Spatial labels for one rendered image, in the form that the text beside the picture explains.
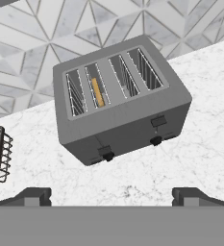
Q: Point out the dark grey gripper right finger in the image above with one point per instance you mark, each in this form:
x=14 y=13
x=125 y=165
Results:
x=188 y=196

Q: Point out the black toaster knob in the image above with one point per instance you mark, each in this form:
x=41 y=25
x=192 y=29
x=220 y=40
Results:
x=108 y=156
x=156 y=140

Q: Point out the grey four-slot toaster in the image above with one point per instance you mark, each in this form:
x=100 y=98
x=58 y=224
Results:
x=123 y=128

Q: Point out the golden bread slice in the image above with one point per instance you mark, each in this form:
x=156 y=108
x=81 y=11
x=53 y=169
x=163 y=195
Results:
x=98 y=93

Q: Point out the dark toaster lever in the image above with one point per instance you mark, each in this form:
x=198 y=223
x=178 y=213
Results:
x=159 y=121
x=104 y=151

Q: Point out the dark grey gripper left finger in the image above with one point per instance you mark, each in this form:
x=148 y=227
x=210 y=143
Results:
x=33 y=196

